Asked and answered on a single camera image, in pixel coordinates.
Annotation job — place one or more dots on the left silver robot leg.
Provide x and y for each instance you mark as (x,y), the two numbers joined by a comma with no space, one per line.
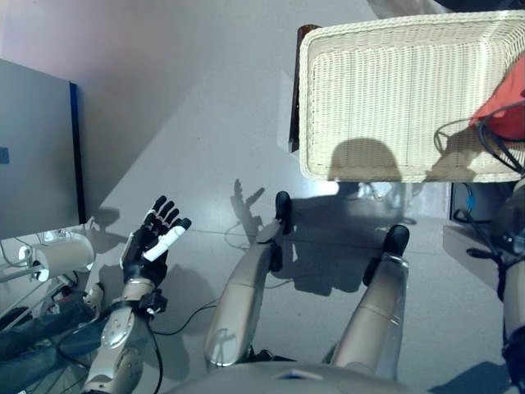
(238,303)

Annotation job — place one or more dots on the grey board with dark edge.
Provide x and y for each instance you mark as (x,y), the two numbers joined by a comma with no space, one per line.
(37,156)

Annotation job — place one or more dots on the white rounded device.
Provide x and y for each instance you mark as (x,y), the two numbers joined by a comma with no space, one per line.
(65,256)

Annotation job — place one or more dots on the silver robot leg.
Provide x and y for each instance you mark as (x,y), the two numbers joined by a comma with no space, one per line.
(373,320)
(238,303)

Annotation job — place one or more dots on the right silver robot leg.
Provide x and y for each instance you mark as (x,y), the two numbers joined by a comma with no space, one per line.
(373,320)

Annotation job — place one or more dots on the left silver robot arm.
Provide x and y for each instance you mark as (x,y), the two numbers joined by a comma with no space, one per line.
(119,336)

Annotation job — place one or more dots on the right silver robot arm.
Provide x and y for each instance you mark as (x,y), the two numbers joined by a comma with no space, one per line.
(514,295)

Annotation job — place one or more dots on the dark brown wooden stool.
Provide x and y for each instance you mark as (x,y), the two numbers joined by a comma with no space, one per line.
(293,123)

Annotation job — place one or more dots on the red cloth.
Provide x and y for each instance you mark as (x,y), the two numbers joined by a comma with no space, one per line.
(506,111)

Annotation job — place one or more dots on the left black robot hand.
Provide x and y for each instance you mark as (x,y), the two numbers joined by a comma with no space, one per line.
(139,258)

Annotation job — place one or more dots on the blue jeans leg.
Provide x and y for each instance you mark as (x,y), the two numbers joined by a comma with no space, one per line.
(33,344)

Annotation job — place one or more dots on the silver robot torso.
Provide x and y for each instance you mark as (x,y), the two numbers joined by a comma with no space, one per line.
(295,381)

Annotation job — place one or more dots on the white wicker basket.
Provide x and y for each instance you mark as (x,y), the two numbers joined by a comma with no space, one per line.
(389,102)

